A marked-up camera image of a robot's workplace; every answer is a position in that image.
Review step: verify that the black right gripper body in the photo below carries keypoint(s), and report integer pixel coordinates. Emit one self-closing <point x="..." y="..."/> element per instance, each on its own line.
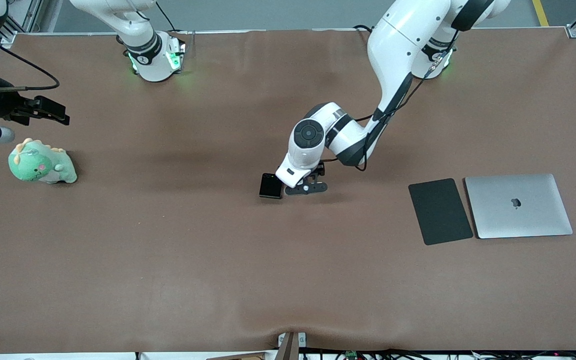
<point x="7" y="105"/>

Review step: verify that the black smartphone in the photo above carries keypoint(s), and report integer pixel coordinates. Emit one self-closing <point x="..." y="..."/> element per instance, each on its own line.
<point x="270" y="186"/>

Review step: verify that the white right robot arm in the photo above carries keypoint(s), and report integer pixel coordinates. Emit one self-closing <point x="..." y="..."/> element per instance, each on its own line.
<point x="148" y="55"/>

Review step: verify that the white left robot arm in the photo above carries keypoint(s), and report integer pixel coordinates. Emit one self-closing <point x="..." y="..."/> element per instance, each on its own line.
<point x="393" y="45"/>

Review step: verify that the black mouse pad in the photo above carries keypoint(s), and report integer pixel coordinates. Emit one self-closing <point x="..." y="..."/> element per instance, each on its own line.
<point x="440" y="212"/>

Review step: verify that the green dinosaur plush toy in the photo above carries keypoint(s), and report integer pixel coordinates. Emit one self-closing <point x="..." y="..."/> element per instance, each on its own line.
<point x="33" y="165"/>

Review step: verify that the brown table cover mat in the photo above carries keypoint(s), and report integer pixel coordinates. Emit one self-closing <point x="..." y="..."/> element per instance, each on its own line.
<point x="268" y="275"/>

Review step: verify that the small green circuit board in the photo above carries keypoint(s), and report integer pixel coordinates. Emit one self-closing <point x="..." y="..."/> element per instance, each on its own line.
<point x="351" y="355"/>

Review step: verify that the brown cardboard piece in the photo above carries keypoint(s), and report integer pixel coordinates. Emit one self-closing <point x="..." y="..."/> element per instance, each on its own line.
<point x="238" y="357"/>

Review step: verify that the silver closed laptop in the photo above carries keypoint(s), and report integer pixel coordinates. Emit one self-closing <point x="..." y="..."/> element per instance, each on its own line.
<point x="518" y="215"/>

